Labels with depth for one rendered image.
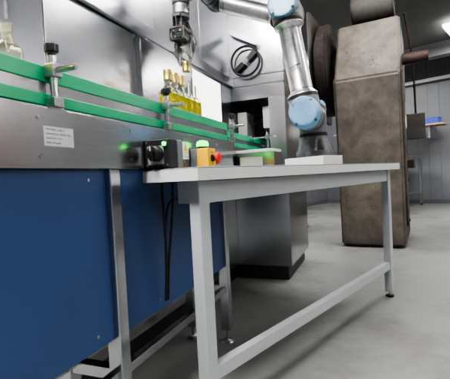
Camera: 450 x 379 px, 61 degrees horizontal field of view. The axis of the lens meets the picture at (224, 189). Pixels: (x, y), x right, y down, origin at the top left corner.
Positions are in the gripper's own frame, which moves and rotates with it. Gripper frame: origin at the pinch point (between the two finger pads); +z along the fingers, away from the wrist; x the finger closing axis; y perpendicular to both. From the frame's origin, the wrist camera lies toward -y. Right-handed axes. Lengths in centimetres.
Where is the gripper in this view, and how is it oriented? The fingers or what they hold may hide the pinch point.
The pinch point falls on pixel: (185, 63)
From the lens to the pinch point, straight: 178.0
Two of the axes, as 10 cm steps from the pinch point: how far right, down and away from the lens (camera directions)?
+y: -3.8, 0.4, -9.2
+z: 0.5, 10.0, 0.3
